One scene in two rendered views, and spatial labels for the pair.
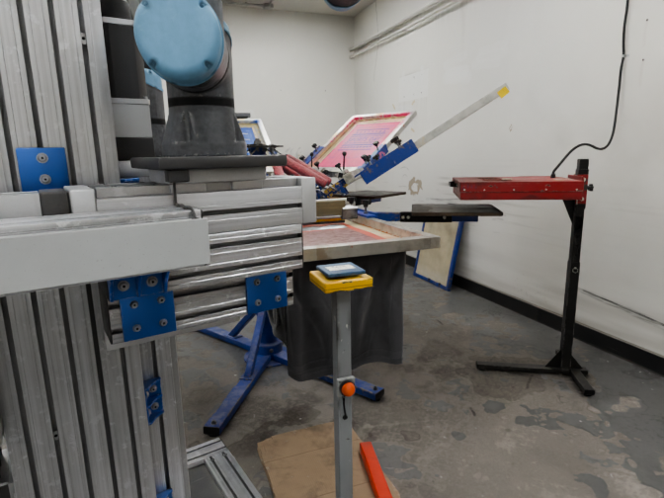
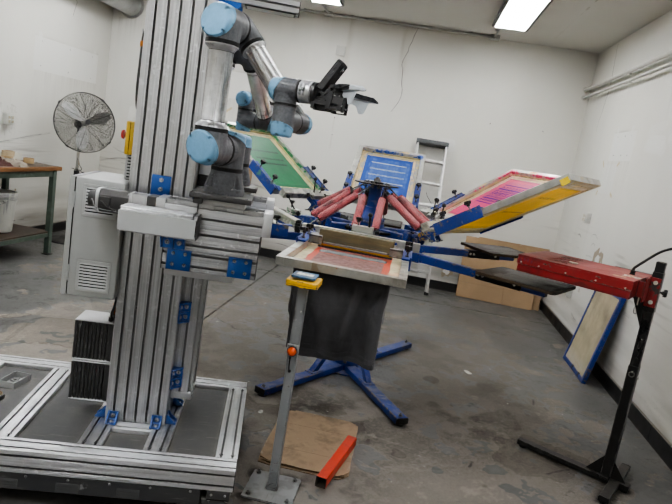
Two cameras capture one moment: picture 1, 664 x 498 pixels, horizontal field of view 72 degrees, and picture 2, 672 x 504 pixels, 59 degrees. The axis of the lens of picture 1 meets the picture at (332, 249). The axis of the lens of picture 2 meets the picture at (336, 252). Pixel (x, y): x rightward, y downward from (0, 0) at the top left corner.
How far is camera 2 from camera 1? 151 cm
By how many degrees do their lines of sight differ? 26
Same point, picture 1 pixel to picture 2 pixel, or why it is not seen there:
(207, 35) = (209, 149)
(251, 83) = (459, 112)
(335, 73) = (559, 114)
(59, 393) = (142, 288)
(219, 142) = (222, 189)
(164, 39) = (194, 148)
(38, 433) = (129, 303)
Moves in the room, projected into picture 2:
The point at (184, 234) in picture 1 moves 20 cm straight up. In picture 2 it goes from (184, 224) to (191, 167)
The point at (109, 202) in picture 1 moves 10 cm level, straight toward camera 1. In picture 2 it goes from (170, 205) to (161, 207)
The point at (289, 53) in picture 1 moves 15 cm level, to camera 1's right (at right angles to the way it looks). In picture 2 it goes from (509, 87) to (522, 88)
